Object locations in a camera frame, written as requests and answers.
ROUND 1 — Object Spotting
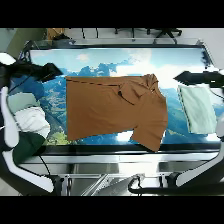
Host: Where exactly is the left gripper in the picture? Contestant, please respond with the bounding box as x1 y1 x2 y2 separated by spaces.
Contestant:
38 62 65 83

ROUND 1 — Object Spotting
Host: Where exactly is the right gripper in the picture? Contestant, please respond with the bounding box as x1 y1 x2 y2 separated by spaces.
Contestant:
182 70 210 87

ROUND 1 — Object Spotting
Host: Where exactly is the brown T-shirt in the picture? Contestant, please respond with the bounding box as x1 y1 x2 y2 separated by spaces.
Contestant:
64 73 169 154

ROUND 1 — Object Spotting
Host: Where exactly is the pale green garment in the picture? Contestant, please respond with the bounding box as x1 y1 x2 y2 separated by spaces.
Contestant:
6 91 41 115
177 84 218 135

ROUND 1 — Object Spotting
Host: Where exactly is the white garment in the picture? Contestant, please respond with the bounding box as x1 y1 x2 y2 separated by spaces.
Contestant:
14 106 51 139

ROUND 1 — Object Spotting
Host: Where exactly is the dark green garment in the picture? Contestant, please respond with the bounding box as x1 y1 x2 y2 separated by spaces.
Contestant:
12 132 47 165

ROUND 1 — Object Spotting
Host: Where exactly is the black cable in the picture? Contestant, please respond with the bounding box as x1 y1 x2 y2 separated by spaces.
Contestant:
38 153 52 177

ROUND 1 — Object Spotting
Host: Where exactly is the silver frame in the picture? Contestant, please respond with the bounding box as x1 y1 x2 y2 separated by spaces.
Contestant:
19 151 224 197

